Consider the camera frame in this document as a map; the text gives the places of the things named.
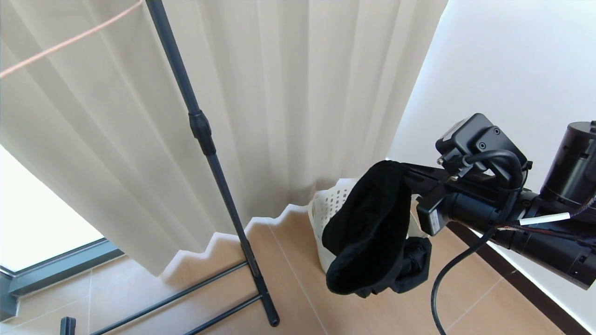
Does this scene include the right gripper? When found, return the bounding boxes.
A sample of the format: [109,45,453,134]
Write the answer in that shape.
[416,181,532,236]

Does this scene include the black shorts with white logo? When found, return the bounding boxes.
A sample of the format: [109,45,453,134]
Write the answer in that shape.
[321,161,413,298]

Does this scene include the white laundry basket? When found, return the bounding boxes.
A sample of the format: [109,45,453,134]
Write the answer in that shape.
[307,178,431,275]

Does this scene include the black clothes rack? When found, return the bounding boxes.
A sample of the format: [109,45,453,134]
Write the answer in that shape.
[60,0,281,335]

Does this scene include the beige curtain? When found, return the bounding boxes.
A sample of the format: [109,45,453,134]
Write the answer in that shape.
[0,0,450,277]

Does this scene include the window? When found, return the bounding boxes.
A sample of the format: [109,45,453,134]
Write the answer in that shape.
[0,144,125,322]

